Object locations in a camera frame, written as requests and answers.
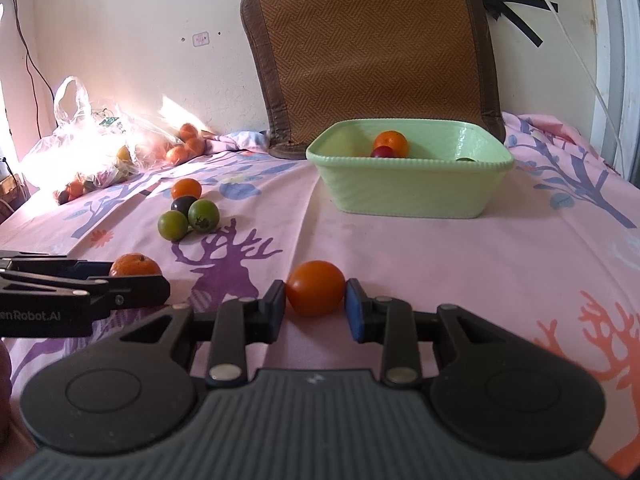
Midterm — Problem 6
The brown woven mat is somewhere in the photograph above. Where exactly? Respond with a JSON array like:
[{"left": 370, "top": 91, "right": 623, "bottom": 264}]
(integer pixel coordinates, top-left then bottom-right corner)
[{"left": 240, "top": 0, "right": 507, "bottom": 161}]

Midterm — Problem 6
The green plastic basin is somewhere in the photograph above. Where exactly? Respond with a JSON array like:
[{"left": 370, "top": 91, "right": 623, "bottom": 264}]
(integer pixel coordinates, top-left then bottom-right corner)
[{"left": 305, "top": 118, "right": 516, "bottom": 220}]

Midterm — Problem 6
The green tomato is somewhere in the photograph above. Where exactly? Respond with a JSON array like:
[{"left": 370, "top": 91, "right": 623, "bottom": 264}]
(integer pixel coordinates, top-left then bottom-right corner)
[
  {"left": 157, "top": 210, "right": 190, "bottom": 240},
  {"left": 187, "top": 199, "right": 220, "bottom": 233}
]

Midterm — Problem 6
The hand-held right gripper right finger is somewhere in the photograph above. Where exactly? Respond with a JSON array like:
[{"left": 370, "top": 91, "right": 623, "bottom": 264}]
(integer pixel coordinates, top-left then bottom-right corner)
[{"left": 345, "top": 278, "right": 526, "bottom": 387}]

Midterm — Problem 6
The black cable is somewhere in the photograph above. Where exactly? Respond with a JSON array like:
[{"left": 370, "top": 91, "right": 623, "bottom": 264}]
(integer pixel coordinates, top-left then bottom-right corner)
[{"left": 4, "top": 0, "right": 57, "bottom": 138}]

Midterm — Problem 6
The printed plastic bag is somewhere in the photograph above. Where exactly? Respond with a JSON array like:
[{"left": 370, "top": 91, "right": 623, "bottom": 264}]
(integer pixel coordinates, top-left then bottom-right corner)
[{"left": 20, "top": 76, "right": 166, "bottom": 201}]

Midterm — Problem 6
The white door frame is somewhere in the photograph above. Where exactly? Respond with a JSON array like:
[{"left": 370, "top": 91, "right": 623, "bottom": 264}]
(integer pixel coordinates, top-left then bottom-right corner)
[{"left": 587, "top": 0, "right": 640, "bottom": 181}]

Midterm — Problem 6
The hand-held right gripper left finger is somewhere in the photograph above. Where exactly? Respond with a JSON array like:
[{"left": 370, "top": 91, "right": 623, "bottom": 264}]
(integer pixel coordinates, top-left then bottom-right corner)
[{"left": 117, "top": 280, "right": 287, "bottom": 387}]

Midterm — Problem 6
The person's left hand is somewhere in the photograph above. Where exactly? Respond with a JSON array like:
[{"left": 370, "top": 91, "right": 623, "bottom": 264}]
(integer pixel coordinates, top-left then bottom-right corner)
[{"left": 0, "top": 342, "right": 13, "bottom": 448}]

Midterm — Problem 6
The brown wooden furniture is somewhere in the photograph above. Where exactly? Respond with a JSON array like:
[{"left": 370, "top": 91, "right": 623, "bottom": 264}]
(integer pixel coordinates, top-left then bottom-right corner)
[{"left": 0, "top": 172, "right": 25, "bottom": 211}]

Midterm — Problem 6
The pink printed blanket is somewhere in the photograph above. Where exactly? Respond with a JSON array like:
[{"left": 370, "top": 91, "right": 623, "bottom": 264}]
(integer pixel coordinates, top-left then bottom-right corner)
[{"left": 0, "top": 112, "right": 640, "bottom": 480}]

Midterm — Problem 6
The black tie strap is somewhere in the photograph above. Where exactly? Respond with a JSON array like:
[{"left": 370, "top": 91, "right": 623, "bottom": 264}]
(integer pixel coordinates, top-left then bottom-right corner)
[{"left": 482, "top": 0, "right": 560, "bottom": 47}]

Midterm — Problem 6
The white cable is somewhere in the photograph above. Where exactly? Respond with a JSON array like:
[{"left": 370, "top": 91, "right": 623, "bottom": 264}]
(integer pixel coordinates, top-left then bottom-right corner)
[{"left": 515, "top": 0, "right": 628, "bottom": 176}]

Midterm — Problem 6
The clear plastic bag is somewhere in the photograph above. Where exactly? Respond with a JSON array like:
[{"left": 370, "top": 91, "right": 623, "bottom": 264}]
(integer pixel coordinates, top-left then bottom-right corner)
[{"left": 150, "top": 120, "right": 221, "bottom": 166}]

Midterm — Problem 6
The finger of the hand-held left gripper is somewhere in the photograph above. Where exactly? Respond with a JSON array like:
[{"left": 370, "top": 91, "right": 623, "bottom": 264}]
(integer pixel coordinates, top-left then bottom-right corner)
[
  {"left": 0, "top": 272, "right": 171, "bottom": 310},
  {"left": 0, "top": 251, "right": 111, "bottom": 281}
]

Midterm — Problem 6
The orange tomato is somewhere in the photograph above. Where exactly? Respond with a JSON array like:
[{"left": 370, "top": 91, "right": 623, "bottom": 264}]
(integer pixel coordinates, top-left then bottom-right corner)
[
  {"left": 286, "top": 260, "right": 347, "bottom": 318},
  {"left": 171, "top": 178, "right": 203, "bottom": 201}
]

